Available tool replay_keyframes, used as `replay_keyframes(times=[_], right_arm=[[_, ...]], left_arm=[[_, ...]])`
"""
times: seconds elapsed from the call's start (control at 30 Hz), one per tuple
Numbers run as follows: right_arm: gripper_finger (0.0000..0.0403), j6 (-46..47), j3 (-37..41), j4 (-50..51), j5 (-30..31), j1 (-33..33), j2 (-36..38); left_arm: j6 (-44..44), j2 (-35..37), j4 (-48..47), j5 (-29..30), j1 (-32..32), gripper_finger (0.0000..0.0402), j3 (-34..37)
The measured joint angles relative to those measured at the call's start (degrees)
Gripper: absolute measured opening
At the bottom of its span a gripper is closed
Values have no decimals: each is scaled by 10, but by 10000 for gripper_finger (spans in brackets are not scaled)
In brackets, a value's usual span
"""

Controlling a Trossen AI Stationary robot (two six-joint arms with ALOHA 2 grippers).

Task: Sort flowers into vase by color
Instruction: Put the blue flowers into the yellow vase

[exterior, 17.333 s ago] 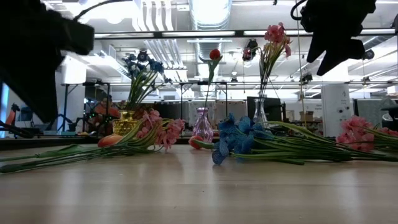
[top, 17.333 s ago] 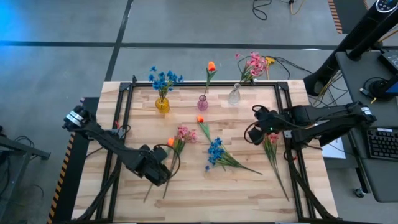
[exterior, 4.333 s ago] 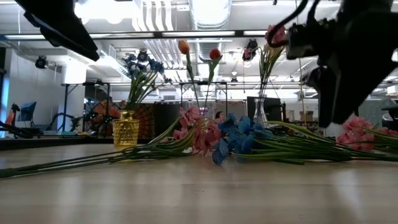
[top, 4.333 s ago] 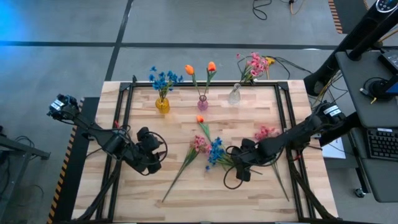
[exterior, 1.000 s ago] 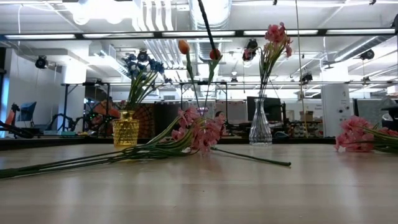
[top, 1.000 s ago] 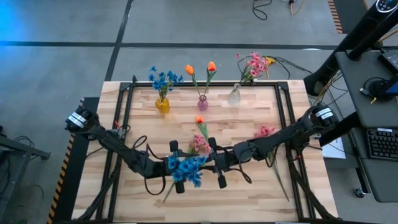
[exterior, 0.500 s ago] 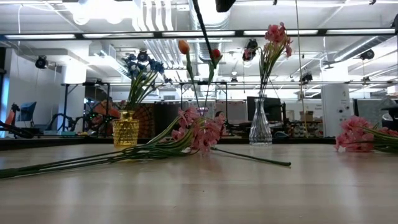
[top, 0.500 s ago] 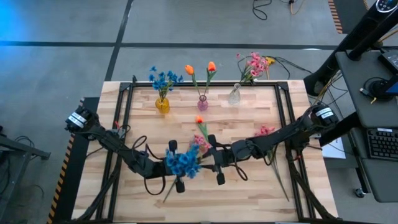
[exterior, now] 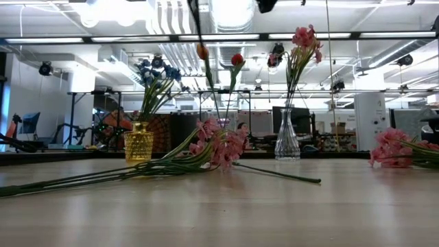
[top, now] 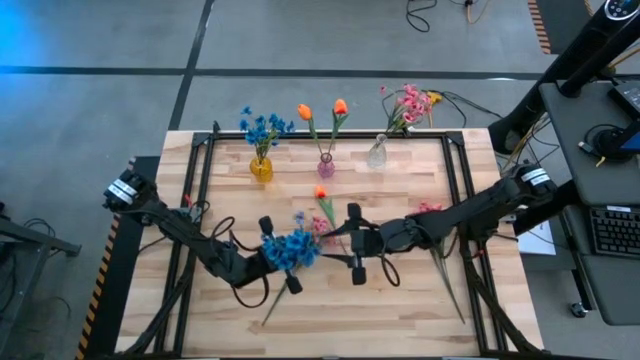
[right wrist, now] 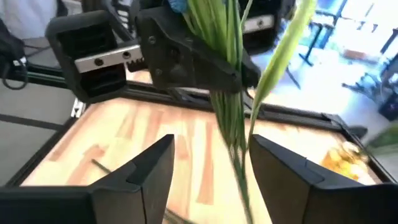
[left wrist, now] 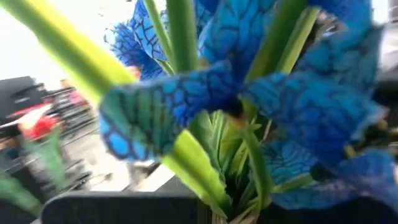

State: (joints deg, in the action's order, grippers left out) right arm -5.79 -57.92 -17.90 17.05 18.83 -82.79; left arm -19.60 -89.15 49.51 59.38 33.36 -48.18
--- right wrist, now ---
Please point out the blue artificial flower bunch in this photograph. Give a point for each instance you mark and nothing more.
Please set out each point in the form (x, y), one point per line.
(224, 31)

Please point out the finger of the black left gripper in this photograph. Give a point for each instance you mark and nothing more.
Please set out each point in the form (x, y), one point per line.
(174, 56)
(250, 74)

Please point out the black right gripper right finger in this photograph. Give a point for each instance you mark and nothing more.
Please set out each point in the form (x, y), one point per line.
(311, 205)

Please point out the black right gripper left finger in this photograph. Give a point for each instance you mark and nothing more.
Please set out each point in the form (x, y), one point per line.
(124, 202)

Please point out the yellow glass vase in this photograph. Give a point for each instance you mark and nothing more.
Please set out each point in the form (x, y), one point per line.
(345, 165)

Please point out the black aluminium table frame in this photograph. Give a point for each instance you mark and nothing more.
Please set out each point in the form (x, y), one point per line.
(334, 120)

